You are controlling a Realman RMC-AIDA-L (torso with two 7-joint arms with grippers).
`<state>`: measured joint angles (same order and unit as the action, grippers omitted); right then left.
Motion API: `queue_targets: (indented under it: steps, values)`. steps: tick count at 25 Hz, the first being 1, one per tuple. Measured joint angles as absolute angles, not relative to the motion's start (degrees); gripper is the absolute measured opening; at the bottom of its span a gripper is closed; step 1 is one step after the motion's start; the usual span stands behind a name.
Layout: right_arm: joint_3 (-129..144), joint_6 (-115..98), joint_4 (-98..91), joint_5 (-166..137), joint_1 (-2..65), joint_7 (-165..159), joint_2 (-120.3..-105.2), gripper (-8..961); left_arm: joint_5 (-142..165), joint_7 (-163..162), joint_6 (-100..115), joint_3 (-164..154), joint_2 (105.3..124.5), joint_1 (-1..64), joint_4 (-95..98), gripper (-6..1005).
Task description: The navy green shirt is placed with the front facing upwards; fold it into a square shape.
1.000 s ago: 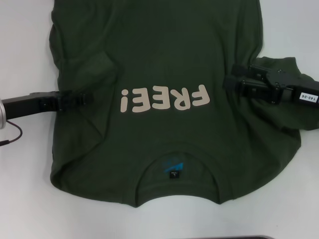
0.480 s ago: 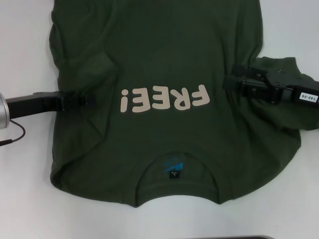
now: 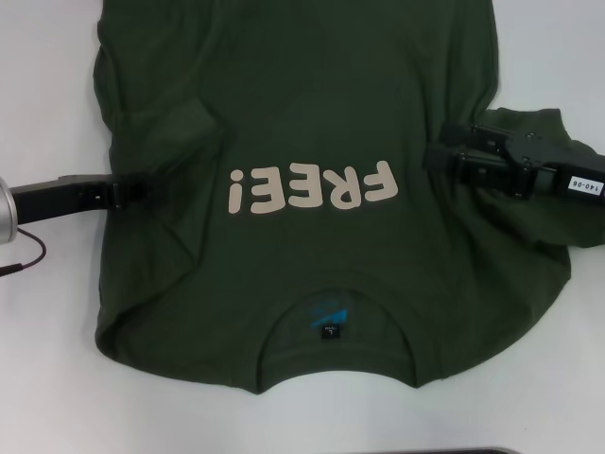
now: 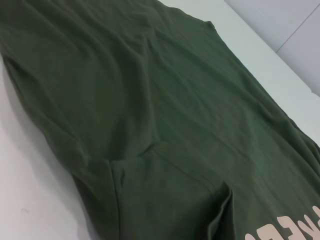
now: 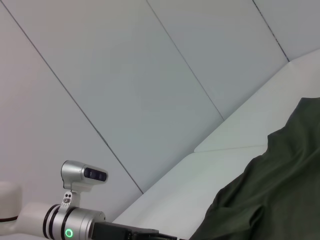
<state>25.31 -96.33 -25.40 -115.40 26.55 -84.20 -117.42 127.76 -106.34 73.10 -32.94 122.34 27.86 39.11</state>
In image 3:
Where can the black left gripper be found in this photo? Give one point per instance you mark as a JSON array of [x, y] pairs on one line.
[[61, 196]]

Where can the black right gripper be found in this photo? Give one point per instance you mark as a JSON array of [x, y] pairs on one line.
[[548, 165]]

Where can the dark green FREE t-shirt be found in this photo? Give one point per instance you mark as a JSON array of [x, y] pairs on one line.
[[307, 94]]

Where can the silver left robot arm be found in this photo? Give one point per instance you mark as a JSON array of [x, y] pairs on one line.
[[5, 213]]

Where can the dark rounded panel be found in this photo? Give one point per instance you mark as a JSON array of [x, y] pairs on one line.
[[477, 450]]

